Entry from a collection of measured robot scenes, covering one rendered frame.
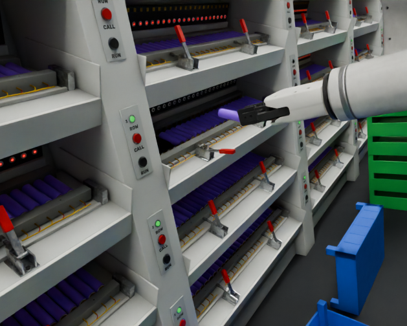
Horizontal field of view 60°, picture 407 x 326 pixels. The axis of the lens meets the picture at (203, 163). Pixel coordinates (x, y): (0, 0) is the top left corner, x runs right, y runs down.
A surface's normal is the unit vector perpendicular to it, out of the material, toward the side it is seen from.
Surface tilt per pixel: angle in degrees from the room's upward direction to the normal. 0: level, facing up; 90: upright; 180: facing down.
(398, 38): 93
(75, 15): 90
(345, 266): 90
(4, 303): 111
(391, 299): 0
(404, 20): 122
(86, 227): 21
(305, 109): 96
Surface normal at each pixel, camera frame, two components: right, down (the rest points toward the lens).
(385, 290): -0.18, -0.93
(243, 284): 0.12, -0.86
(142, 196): 0.80, 0.04
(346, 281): -0.61, 0.35
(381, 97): -0.48, 0.58
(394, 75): -0.65, -0.02
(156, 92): 0.81, 0.38
